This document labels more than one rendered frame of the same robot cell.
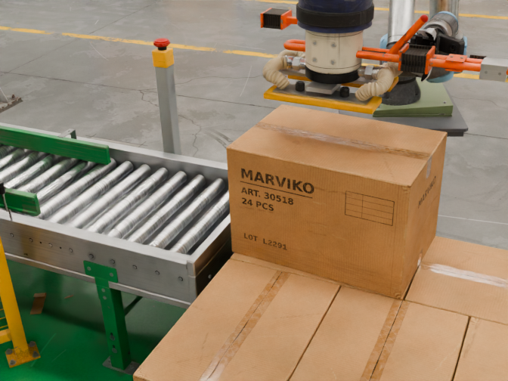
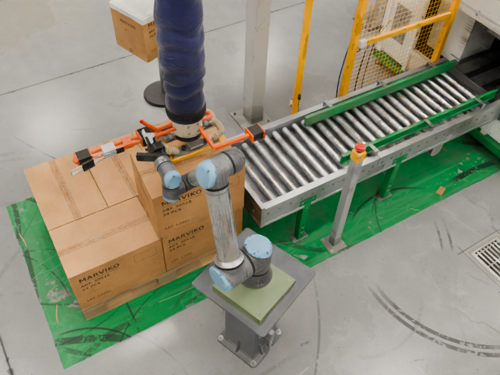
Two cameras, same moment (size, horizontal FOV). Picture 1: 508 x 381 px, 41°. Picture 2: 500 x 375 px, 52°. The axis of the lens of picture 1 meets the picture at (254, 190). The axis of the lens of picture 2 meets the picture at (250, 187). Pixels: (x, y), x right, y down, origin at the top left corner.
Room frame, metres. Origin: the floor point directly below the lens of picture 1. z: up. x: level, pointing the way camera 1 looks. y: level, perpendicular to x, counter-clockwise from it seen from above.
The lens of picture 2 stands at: (3.46, -1.91, 3.22)
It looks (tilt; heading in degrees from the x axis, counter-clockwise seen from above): 49 degrees down; 122
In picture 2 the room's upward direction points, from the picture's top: 3 degrees clockwise
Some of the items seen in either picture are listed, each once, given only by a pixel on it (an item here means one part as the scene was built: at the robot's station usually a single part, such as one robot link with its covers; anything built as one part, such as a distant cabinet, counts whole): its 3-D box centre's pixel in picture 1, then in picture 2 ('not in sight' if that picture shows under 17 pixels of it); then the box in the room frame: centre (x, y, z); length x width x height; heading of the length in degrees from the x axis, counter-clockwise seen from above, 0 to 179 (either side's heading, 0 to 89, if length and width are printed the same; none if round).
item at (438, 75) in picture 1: (437, 62); (172, 189); (2.18, -0.62, 1.13); 0.12 x 0.09 x 0.12; 75
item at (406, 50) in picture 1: (416, 58); (146, 136); (1.89, -0.48, 1.24); 0.10 x 0.08 x 0.06; 154
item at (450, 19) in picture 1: (441, 29); (170, 175); (2.18, -0.62, 1.24); 0.12 x 0.09 x 0.10; 154
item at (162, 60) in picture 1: (172, 155); (344, 202); (2.84, 0.37, 0.50); 0.07 x 0.07 x 1.00; 64
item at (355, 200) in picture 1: (336, 193); (189, 181); (2.00, -0.27, 0.74); 0.60 x 0.40 x 0.40; 61
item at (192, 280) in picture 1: (239, 241); (236, 186); (2.14, 0.06, 0.48); 0.70 x 0.03 x 0.15; 154
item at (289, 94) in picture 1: (321, 93); not in sight; (1.91, -0.21, 1.14); 0.34 x 0.10 x 0.05; 64
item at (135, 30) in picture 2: not in sight; (155, 18); (0.66, 0.97, 0.82); 0.60 x 0.40 x 0.40; 83
